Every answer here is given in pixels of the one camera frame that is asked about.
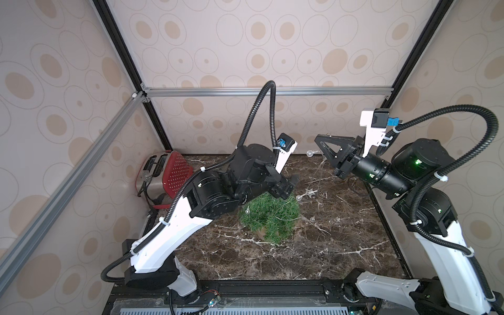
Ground green artificial christmas tree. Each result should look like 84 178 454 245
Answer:
239 193 300 244

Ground silver aluminium rail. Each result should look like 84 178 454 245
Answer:
1 91 146 294
140 82 395 103

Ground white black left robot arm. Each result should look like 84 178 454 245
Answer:
125 135 299 297

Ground silver aluminium left rail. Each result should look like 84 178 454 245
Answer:
1 91 146 294

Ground red polka dot toaster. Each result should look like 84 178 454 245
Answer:
135 151 194 210

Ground silver aluminium back rail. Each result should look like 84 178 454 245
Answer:
140 82 395 103

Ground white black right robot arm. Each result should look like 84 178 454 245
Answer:
315 135 503 314

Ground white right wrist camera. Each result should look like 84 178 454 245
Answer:
359 108 402 157

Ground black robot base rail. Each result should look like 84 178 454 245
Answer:
103 279 383 314

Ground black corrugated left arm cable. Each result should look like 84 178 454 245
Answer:
100 80 278 284

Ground clear bulb string light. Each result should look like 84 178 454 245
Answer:
243 148 328 215

